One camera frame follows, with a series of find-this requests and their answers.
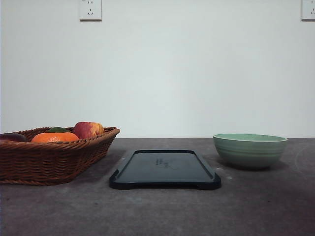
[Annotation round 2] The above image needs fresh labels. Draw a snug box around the red yellow apple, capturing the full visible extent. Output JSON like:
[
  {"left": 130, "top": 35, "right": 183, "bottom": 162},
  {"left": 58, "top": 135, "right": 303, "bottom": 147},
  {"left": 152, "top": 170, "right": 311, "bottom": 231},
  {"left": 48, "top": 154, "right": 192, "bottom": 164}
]
[{"left": 74, "top": 121, "right": 104, "bottom": 139}]

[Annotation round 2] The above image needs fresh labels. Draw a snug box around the orange fruit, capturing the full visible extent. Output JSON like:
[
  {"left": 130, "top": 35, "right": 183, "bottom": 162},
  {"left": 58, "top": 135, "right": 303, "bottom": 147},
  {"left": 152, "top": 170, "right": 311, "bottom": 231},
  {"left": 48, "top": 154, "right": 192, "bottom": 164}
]
[{"left": 31, "top": 132, "right": 79, "bottom": 143}]

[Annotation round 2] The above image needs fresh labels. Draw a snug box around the dark red plum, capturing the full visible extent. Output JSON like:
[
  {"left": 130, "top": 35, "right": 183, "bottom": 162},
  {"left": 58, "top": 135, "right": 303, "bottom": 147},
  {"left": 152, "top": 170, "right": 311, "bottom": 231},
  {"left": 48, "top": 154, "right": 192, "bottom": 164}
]
[{"left": 0, "top": 133, "right": 27, "bottom": 142}]

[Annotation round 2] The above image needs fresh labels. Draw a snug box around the white wall socket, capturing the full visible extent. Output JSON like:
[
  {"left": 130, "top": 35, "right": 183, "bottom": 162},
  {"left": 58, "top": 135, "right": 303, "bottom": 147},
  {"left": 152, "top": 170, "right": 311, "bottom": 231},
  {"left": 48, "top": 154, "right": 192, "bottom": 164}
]
[
  {"left": 299, "top": 0, "right": 315, "bottom": 23},
  {"left": 79, "top": 0, "right": 102, "bottom": 23}
]

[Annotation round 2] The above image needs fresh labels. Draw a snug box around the dark rectangular tray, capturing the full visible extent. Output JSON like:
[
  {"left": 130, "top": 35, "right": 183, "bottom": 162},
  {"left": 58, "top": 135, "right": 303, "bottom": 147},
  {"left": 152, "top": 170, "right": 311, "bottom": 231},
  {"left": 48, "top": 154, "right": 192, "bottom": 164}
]
[{"left": 109, "top": 149, "right": 221, "bottom": 190}]

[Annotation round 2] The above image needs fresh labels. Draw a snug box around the white wall socket right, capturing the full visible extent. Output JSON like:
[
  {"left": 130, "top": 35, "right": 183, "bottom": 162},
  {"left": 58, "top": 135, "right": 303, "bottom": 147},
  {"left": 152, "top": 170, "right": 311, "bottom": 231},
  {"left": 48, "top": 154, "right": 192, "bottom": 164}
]
[{"left": 299, "top": 0, "right": 315, "bottom": 23}]

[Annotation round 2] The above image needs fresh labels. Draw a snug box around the white wall socket left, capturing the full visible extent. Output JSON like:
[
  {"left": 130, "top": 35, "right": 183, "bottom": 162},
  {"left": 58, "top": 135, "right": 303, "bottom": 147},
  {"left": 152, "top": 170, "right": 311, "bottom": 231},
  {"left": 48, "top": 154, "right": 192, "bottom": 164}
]
[{"left": 79, "top": 0, "right": 102, "bottom": 23}]

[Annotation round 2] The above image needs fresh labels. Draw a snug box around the green ceramic bowl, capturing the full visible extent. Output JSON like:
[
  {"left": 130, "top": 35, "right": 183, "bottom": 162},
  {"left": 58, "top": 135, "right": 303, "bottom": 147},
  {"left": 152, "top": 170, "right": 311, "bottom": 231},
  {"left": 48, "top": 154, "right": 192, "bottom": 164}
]
[{"left": 213, "top": 133, "right": 287, "bottom": 169}]

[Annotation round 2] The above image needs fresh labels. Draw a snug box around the green avocado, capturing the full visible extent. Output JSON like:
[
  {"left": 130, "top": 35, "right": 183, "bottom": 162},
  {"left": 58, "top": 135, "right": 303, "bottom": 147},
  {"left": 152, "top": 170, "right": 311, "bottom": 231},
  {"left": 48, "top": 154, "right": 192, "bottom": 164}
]
[{"left": 47, "top": 127, "right": 70, "bottom": 133}]

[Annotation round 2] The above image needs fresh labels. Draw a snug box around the brown wicker basket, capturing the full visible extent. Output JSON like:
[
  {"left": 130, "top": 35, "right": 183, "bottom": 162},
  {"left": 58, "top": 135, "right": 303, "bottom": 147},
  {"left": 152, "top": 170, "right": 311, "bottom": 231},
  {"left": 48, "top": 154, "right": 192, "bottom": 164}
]
[{"left": 0, "top": 127, "right": 120, "bottom": 186}]

